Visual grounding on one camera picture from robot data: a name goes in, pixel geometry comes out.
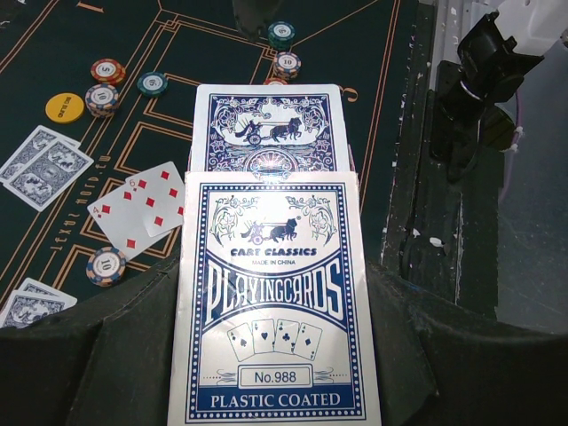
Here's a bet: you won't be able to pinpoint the blue card leaving deck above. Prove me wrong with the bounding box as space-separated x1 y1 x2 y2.
188 84 351 176

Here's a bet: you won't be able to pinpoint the blue backed playing card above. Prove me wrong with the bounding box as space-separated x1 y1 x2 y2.
1 290 67 328
19 278 77 306

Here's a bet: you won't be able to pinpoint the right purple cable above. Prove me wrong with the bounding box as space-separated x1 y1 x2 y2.
496 83 529 203

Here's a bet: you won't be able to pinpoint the green poker table mat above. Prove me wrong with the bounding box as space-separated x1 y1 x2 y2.
1 1 418 300

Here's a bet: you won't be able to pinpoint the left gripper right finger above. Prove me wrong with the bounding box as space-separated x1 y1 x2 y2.
366 262 567 425

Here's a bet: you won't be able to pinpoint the blue white card deck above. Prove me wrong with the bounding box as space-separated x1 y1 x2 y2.
167 171 382 425

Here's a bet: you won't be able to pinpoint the orange chips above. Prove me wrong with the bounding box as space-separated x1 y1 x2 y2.
263 77 288 85
91 59 126 86

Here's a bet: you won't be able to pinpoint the green chips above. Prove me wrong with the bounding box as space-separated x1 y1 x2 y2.
267 21 296 51
137 72 168 98

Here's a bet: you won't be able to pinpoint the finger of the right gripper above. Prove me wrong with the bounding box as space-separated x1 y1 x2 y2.
232 0 283 42

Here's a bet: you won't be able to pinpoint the four of diamonds card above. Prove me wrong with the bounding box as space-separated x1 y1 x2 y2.
87 185 171 261

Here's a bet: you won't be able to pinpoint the peach blue chips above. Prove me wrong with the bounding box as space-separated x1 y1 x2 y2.
84 83 119 118

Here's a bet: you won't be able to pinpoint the six of diamonds card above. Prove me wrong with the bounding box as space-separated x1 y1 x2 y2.
125 162 185 237

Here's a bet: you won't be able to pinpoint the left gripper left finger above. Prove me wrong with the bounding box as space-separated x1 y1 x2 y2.
1 252 179 425

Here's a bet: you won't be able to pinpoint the yellow big blind button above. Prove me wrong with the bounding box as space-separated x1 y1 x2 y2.
44 92 85 124

